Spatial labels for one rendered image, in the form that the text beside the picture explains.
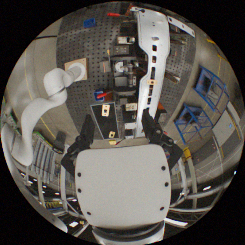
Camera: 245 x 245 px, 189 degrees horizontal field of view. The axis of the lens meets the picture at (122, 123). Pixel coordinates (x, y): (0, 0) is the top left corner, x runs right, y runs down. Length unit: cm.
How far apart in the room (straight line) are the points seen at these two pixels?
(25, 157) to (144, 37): 82
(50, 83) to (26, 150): 33
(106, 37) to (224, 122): 819
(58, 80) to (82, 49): 50
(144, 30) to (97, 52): 48
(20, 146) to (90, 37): 89
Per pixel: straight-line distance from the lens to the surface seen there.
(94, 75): 89
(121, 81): 41
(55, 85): 47
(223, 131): 817
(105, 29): 89
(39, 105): 41
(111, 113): 51
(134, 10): 41
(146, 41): 58
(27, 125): 39
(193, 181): 785
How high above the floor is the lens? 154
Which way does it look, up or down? 41 degrees down
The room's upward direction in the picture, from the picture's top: 173 degrees clockwise
